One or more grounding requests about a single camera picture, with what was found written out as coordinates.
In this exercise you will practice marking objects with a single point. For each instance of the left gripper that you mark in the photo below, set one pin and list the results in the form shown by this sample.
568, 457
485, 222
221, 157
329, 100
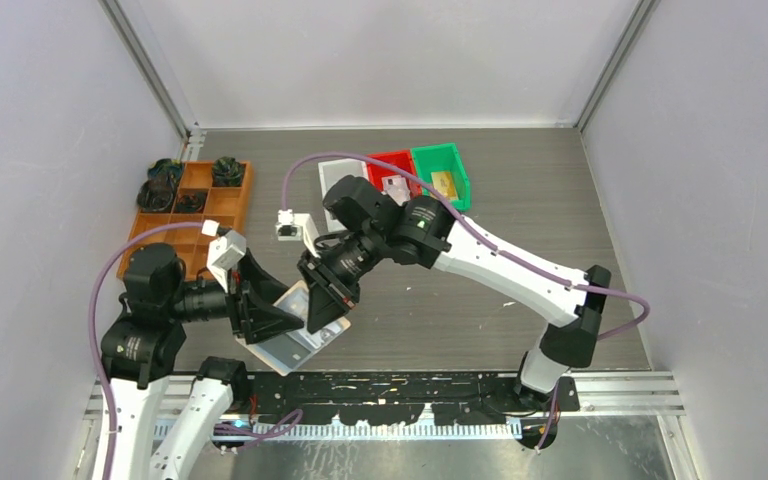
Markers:
252, 290

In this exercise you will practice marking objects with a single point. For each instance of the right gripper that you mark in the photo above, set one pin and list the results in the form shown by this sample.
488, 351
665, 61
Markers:
331, 296

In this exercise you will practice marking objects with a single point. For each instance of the clear card sleeve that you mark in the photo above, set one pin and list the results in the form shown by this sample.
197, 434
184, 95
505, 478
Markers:
294, 344

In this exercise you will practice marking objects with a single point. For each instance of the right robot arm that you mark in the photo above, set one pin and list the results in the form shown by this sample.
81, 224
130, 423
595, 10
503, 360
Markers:
426, 231

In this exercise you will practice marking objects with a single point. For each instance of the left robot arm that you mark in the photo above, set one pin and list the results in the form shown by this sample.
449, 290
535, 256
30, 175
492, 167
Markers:
137, 353

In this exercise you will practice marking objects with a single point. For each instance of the white card in red bin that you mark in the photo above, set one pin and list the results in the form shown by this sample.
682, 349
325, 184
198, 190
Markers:
397, 188

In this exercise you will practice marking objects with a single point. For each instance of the gold card in green bin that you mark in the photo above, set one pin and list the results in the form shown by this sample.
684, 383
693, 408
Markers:
443, 182

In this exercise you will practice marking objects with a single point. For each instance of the orange wooden compartment tray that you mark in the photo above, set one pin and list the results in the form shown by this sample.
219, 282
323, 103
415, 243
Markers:
226, 205

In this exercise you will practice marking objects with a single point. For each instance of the dark fabric bundle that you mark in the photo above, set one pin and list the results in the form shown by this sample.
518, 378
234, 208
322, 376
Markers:
227, 171
190, 201
156, 197
166, 170

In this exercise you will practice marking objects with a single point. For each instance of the white plastic bin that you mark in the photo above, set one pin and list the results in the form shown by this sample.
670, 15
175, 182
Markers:
330, 172

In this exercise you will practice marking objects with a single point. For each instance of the green plastic bin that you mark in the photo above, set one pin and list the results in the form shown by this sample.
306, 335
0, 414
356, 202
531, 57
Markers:
428, 159

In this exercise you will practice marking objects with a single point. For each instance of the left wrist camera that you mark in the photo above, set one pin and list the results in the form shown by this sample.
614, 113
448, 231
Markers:
224, 253

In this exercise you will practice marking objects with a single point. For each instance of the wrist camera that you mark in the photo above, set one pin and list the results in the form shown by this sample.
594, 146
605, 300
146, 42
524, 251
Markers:
299, 227
224, 253

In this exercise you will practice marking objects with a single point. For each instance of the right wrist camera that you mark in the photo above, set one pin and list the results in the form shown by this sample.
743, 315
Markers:
299, 227

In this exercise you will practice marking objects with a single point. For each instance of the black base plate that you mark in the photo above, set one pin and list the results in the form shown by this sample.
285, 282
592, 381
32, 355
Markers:
397, 406

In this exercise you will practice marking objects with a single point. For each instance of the aluminium rail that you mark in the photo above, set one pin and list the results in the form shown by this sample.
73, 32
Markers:
608, 394

